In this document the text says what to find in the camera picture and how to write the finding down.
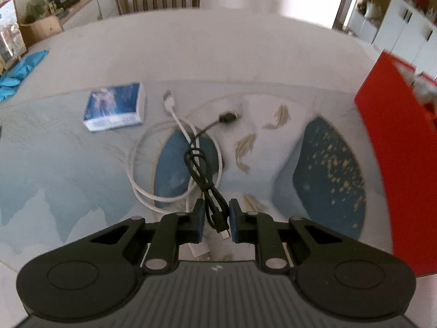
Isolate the white sideboard with wooden top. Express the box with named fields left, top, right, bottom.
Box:
left=59, top=0, right=122, bottom=31

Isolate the blue disposable glove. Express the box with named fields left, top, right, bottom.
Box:
left=14, top=50, right=49, bottom=76
left=0, top=71, right=22, bottom=104

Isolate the white bag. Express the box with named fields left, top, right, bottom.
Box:
left=365, top=1, right=382, bottom=20

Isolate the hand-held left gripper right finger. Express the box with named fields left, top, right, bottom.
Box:
left=228, top=198, right=346, bottom=274

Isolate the white tall shoe cabinet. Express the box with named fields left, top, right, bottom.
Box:
left=371, top=0, right=437, bottom=76

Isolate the red white cardboard box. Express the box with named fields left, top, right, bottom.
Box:
left=354, top=51, right=437, bottom=278

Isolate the blue white tissue pack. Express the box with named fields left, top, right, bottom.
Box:
left=82, top=81, right=147, bottom=132

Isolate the white charging cable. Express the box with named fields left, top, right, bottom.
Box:
left=128, top=89, right=226, bottom=257

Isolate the wooden storage box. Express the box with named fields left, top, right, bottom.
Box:
left=18, top=15, right=64, bottom=47

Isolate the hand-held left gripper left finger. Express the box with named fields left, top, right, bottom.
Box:
left=91, top=198, right=207, bottom=274

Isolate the low white bench cabinet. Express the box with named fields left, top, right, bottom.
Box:
left=347, top=8, right=380, bottom=44

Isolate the black charging cable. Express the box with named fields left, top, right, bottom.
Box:
left=184, top=111, right=240, bottom=242

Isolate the green plant in jar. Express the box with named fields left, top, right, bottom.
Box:
left=25, top=0, right=52, bottom=25

